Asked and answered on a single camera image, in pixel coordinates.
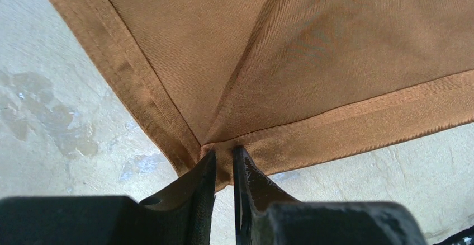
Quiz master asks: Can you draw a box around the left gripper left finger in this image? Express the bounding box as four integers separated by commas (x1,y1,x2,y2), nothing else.
1,152,216,244

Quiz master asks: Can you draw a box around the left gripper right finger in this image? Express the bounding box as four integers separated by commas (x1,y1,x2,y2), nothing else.
232,146,426,244

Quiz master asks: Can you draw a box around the orange cloth napkin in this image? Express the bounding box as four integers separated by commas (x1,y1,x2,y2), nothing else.
50,0,473,190

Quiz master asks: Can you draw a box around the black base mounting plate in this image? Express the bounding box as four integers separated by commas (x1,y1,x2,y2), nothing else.
435,226,474,245

